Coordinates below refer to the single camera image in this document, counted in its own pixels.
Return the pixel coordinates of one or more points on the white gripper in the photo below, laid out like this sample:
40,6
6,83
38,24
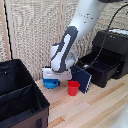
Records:
56,74

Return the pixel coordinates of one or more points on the blue plastic bowl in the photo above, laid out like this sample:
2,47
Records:
51,84

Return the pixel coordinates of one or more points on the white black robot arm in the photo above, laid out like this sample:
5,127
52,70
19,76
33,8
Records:
66,50

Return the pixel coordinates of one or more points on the black air fryer body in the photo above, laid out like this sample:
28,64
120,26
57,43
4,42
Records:
115,43

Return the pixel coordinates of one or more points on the red plastic cup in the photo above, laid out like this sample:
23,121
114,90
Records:
73,88

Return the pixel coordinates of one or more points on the dark blue book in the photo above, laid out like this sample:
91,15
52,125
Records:
81,80

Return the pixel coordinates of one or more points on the black fabric storage box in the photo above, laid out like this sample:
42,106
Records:
20,96

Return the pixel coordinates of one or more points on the beige woven folding screen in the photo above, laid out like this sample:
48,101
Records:
30,30

